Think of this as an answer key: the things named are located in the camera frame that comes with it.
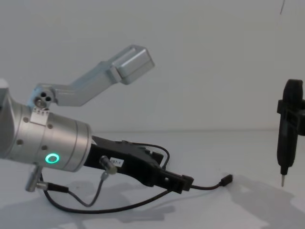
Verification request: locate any grey gripper cable silver plug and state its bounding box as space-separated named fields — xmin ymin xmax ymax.
xmin=35 ymin=155 xmax=119 ymax=207

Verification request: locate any black cable with plug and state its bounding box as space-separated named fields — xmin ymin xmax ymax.
xmin=41 ymin=171 xmax=234 ymax=213

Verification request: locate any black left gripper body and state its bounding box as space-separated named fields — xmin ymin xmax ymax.
xmin=82 ymin=135 xmax=167 ymax=187

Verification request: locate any white table cloth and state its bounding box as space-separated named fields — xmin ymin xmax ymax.
xmin=0 ymin=129 xmax=305 ymax=229

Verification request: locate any black tool holder clamp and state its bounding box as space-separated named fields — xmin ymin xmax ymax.
xmin=276 ymin=98 xmax=305 ymax=137

